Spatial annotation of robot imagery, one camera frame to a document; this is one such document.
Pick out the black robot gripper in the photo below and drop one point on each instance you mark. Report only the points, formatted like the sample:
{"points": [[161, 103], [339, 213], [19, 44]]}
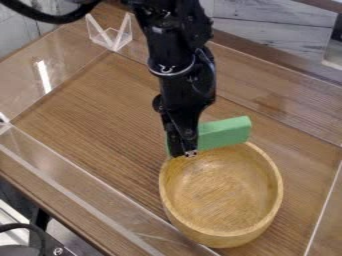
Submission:
{"points": [[188, 82]]}

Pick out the green rectangular block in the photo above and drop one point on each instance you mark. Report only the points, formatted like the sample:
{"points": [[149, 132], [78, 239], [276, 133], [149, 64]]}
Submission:
{"points": [[222, 133]]}

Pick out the brown wooden bowl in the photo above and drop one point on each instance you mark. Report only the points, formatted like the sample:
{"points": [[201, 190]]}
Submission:
{"points": [[222, 195]]}

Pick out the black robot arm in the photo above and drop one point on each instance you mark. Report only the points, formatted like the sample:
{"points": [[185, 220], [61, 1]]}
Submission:
{"points": [[178, 29]]}

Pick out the black metal table leg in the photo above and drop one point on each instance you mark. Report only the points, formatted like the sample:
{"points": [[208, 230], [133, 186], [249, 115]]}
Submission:
{"points": [[41, 219]]}

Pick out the clear acrylic front wall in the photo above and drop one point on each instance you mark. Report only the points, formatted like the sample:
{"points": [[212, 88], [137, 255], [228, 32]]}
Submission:
{"points": [[109, 219]]}

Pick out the clear acrylic corner bracket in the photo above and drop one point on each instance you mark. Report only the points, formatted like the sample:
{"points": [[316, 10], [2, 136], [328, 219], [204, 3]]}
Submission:
{"points": [[110, 38]]}

